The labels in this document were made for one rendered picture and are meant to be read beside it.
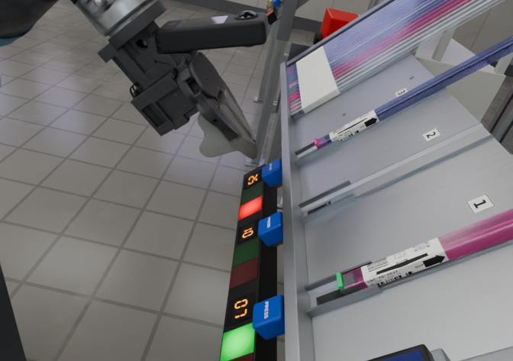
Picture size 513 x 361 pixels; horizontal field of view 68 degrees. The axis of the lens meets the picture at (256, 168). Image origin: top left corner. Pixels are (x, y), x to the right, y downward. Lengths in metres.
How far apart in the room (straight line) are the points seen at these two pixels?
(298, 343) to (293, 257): 0.08
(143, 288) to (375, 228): 0.96
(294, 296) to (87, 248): 1.09
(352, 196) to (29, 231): 1.20
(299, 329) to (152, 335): 0.87
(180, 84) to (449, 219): 0.29
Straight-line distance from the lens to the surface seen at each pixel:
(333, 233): 0.37
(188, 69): 0.42
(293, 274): 0.33
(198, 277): 1.27
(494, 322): 0.28
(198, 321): 1.17
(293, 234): 0.36
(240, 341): 0.37
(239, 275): 0.43
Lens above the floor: 0.97
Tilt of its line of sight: 33 degrees down
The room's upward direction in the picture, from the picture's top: 13 degrees clockwise
